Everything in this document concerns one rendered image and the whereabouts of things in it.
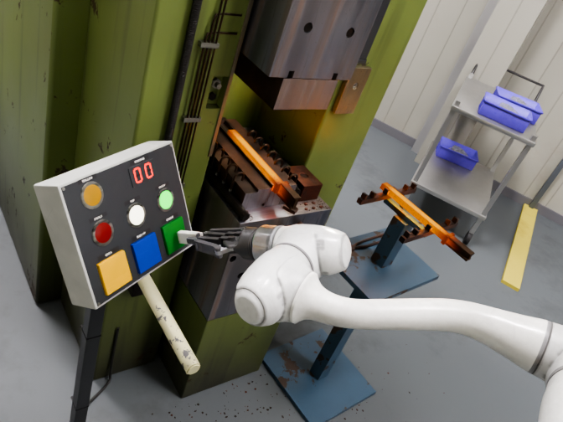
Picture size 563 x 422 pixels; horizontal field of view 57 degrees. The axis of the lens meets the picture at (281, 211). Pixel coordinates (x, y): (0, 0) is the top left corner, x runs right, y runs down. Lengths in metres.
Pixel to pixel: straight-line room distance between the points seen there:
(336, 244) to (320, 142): 0.89
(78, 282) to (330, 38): 0.87
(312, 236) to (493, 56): 3.57
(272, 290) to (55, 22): 1.15
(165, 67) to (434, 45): 3.66
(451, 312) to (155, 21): 0.93
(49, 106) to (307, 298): 1.22
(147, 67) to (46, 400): 1.32
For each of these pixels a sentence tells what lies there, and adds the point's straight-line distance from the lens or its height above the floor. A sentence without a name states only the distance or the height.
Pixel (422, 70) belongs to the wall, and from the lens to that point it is 4.90.
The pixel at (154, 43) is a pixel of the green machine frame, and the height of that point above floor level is 1.37.
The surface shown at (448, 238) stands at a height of 0.99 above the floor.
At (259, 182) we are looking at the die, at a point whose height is 0.99.
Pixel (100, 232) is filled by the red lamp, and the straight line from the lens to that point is 1.17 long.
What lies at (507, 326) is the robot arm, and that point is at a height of 1.30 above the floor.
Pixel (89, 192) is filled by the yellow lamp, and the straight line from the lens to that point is 1.14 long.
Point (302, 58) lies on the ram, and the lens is 1.43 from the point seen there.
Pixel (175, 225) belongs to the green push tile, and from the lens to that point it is 1.32.
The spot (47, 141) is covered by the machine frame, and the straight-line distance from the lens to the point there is 1.96.
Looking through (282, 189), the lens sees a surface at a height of 1.00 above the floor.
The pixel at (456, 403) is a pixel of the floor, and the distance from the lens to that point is 2.81.
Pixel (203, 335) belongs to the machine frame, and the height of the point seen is 0.39.
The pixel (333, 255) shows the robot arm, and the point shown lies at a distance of 1.04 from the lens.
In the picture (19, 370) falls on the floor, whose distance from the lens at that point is 2.29.
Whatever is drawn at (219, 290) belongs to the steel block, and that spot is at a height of 0.62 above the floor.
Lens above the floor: 1.85
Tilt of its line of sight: 33 degrees down
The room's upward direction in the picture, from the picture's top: 21 degrees clockwise
